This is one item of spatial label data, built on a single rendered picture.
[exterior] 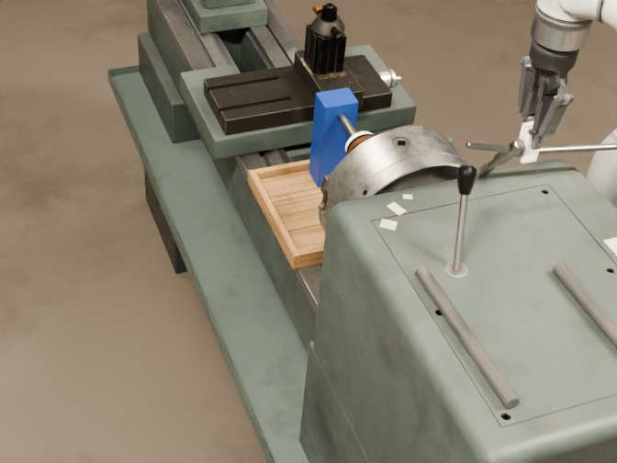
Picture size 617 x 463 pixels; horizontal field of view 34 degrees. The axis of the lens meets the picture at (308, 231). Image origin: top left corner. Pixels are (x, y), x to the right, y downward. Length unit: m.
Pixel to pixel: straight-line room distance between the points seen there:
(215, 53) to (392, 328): 1.40
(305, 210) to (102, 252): 1.32
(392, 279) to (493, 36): 3.24
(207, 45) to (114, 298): 0.91
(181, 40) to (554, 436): 1.76
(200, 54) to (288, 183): 0.60
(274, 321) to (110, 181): 1.40
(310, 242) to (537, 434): 0.90
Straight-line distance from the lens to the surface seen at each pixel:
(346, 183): 1.91
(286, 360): 2.42
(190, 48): 2.84
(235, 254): 2.67
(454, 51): 4.61
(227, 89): 2.49
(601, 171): 2.40
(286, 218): 2.26
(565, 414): 1.50
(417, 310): 1.57
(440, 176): 1.91
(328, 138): 2.26
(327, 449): 2.09
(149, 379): 3.09
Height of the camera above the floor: 2.38
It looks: 42 degrees down
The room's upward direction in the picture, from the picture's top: 5 degrees clockwise
